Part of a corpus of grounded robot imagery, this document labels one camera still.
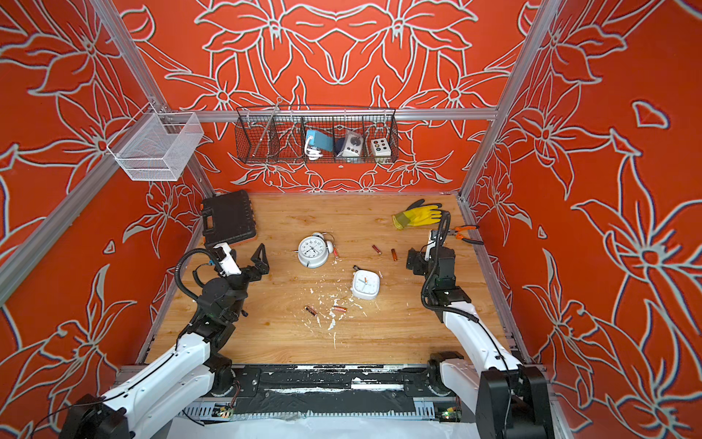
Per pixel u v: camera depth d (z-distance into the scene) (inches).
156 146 35.6
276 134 38.7
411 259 30.5
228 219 42.2
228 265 26.5
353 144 35.6
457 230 42.0
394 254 39.5
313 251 38.0
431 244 27.8
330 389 28.6
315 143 33.1
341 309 33.8
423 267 29.9
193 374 23.3
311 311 33.6
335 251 39.3
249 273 27.4
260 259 28.3
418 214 43.3
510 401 15.3
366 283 35.2
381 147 37.2
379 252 39.5
